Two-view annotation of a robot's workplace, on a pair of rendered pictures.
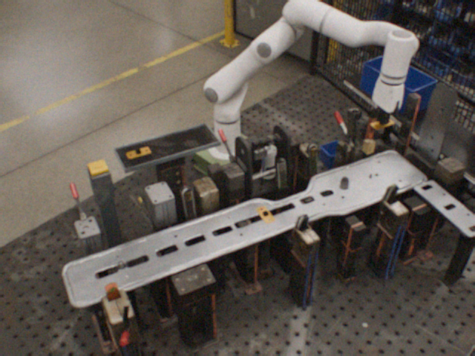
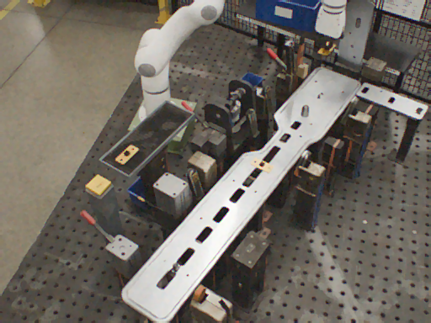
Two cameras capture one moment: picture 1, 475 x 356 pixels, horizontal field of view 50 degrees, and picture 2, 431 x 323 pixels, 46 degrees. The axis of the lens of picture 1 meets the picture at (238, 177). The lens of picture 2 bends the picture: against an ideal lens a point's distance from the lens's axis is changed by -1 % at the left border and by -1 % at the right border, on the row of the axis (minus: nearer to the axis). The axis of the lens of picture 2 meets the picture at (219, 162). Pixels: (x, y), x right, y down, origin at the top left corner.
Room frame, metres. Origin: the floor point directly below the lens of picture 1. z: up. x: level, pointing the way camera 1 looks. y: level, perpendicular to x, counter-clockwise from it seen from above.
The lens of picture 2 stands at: (0.25, 0.64, 2.45)
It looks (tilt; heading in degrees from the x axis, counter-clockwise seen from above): 48 degrees down; 332
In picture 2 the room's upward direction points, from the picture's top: 2 degrees counter-clockwise
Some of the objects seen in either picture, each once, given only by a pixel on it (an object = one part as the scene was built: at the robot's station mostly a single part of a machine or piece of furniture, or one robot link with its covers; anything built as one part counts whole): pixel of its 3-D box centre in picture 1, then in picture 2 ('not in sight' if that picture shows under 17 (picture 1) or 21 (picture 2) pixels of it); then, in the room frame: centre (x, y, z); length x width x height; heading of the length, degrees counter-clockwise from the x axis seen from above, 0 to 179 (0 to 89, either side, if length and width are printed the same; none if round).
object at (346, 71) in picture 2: (416, 187); (343, 92); (1.63, -0.75, 0.85); 0.12 x 0.03 x 0.30; 27
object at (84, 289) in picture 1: (261, 219); (260, 170); (1.30, -0.08, 1.00); 1.38 x 0.22 x 0.02; 117
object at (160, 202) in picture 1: (165, 233); (175, 219); (1.32, 0.27, 0.90); 0.13 x 0.10 x 0.41; 27
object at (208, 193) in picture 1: (207, 223); (204, 193); (1.38, 0.12, 0.89); 0.13 x 0.11 x 0.38; 27
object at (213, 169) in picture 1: (217, 206); (201, 174); (1.47, 0.08, 0.90); 0.05 x 0.05 x 0.40; 27
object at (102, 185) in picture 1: (108, 215); (110, 225); (1.40, 0.49, 0.92); 0.08 x 0.08 x 0.44; 27
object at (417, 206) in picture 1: (409, 231); (359, 131); (1.39, -0.66, 0.84); 0.11 x 0.10 x 0.28; 27
